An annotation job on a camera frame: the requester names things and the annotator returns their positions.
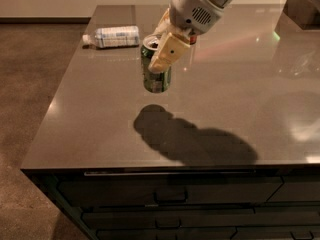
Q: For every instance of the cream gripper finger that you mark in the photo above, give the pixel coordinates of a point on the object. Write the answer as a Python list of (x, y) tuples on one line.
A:
[(163, 27), (168, 52)]

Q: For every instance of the middle dark drawer front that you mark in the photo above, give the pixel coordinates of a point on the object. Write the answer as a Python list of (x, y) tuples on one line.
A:
[(261, 216)]

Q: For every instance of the top dark drawer front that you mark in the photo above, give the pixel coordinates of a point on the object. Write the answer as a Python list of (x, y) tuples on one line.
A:
[(172, 190)]

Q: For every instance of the green soda can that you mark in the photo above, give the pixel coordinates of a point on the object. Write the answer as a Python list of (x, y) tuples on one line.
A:
[(154, 81)]

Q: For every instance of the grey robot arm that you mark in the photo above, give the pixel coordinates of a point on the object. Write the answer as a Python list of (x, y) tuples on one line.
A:
[(183, 20)]

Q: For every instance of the clear plastic water bottle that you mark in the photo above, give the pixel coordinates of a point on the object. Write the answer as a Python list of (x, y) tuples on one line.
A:
[(112, 37)]

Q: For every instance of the dark box on counter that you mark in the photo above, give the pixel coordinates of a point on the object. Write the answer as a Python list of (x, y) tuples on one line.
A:
[(299, 14)]

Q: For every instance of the bottom dark drawer front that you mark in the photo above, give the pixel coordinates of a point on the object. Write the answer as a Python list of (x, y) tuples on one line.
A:
[(224, 233)]

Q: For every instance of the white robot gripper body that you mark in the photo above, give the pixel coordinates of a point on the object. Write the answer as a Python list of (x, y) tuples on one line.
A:
[(190, 13)]

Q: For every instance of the red cola can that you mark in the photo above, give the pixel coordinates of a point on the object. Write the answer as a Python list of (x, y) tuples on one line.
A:
[(193, 39)]

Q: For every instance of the dark drawer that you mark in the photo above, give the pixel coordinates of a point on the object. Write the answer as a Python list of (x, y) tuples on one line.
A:
[(172, 190), (261, 216), (224, 233)]

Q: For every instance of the clear plastic snack bag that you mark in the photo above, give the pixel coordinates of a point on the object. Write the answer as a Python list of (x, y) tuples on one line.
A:
[(302, 66)]

